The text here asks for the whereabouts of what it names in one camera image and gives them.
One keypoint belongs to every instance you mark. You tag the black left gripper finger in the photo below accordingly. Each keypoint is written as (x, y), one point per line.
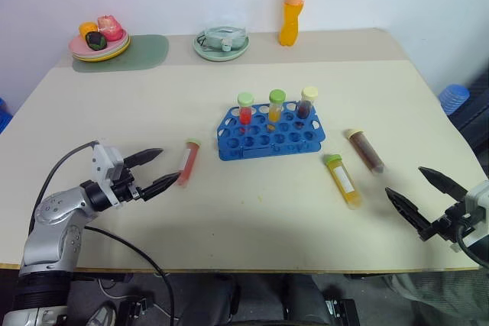
(160, 184)
(143, 156)

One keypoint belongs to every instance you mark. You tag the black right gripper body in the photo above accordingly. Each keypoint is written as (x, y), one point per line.
(445, 226)

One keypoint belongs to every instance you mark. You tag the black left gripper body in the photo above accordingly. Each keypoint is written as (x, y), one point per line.
(126, 188)

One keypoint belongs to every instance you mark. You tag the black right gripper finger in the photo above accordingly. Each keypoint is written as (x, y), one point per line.
(407, 207)
(445, 183)

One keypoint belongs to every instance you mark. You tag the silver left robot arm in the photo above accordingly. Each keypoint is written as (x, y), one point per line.
(53, 226)

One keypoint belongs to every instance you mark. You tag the red liquid tube green cap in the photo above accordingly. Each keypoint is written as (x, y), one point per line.
(188, 163)
(246, 110)

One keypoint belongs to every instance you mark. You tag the yellow liquid tube green cap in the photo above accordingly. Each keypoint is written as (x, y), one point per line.
(344, 183)

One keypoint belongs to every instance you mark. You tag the brown liquid tube cream cap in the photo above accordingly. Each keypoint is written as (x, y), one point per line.
(366, 150)

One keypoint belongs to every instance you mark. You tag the blue test tube rack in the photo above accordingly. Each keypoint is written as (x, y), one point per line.
(267, 142)

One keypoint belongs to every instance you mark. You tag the orange liquid tube green cap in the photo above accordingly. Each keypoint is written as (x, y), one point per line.
(276, 106)

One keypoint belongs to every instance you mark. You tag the dark liquid tube cream cap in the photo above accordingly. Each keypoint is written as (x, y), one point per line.
(306, 104)

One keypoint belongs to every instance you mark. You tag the black case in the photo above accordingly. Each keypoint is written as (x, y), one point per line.
(473, 120)

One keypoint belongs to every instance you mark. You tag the grey-green fabric shape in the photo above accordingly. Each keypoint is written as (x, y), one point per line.
(439, 299)

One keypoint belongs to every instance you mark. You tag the blue ribbed stack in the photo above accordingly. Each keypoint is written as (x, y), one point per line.
(454, 97)

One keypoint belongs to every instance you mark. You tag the green placemat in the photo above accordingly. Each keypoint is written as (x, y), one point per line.
(149, 51)

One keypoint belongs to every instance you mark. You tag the plate stack with toy food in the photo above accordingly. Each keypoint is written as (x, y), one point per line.
(111, 55)

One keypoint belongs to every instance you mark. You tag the black box under table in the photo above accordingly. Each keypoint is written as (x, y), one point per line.
(342, 312)
(131, 310)

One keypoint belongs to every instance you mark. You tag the dark toy mangosteen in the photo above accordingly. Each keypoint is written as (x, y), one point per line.
(95, 40)

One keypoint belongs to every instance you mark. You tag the pink plate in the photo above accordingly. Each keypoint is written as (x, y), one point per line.
(78, 46)

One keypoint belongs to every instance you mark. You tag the grey shoe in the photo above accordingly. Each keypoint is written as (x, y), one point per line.
(103, 314)

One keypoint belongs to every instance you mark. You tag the pale green plate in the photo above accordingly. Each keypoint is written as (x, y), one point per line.
(221, 54)

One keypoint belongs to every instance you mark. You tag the pink toy fruit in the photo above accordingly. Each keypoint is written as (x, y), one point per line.
(111, 28)

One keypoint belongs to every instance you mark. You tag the orange toy fruit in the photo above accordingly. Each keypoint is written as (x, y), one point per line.
(88, 28)

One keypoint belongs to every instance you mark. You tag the blue plastic object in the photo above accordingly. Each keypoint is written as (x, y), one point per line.
(4, 116)

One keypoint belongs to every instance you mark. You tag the orange soda plastic bottle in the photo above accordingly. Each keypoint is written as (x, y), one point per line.
(291, 17)

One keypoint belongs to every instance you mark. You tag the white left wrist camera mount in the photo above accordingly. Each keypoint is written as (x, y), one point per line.
(107, 158)

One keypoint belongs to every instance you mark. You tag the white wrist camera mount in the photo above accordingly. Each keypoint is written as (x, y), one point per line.
(107, 158)
(477, 204)

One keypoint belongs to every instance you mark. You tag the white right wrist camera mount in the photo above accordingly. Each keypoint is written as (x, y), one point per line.
(477, 204)

